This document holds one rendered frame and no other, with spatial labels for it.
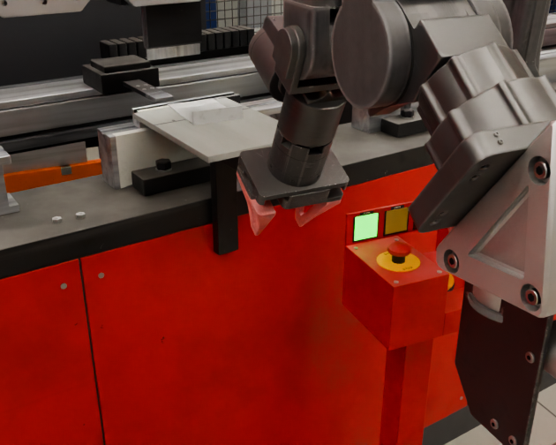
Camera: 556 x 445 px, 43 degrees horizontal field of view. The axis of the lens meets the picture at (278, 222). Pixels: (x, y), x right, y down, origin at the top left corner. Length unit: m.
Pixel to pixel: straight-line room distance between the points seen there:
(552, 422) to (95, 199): 1.46
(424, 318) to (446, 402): 0.75
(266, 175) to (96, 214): 0.49
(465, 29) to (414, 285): 0.71
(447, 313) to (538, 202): 0.81
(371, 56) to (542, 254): 0.17
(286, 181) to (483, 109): 0.32
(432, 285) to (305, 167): 0.51
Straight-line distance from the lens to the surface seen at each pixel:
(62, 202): 1.21
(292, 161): 0.69
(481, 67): 0.45
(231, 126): 1.12
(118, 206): 1.17
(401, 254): 1.16
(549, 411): 2.21
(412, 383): 1.33
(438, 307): 1.19
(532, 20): 1.03
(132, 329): 1.21
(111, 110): 1.48
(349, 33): 0.50
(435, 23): 0.47
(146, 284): 1.18
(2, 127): 1.42
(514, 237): 0.43
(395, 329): 1.16
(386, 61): 0.47
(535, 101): 0.44
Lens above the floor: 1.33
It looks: 25 degrees down
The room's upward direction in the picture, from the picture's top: straight up
